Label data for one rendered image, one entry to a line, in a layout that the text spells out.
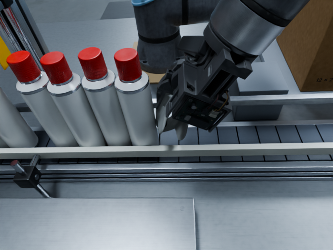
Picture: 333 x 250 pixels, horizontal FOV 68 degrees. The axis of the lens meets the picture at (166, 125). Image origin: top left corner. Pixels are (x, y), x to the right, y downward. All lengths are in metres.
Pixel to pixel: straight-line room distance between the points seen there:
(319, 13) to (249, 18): 0.37
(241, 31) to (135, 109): 0.19
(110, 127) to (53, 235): 0.19
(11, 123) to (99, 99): 0.19
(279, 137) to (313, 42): 0.22
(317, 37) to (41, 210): 0.62
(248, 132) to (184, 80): 0.24
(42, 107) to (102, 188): 0.19
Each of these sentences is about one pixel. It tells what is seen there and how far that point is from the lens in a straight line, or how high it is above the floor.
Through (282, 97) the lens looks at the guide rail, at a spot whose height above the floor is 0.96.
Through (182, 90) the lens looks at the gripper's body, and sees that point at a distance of 0.30.
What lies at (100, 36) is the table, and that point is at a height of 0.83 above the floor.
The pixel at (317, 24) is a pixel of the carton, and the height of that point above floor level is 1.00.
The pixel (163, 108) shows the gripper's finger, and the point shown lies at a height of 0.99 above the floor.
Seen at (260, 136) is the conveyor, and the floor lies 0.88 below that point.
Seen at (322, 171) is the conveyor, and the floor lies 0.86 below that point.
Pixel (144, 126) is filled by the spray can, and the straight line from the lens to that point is 0.41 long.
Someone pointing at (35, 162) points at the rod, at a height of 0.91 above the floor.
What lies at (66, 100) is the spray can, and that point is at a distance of 0.40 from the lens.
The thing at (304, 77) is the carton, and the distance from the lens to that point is 0.66.
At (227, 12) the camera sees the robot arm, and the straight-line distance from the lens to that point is 0.29.
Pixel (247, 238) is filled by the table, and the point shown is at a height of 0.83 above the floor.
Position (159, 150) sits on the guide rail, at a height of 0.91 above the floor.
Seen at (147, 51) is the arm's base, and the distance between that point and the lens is 0.70.
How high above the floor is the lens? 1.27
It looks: 48 degrees down
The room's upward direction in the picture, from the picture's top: 6 degrees counter-clockwise
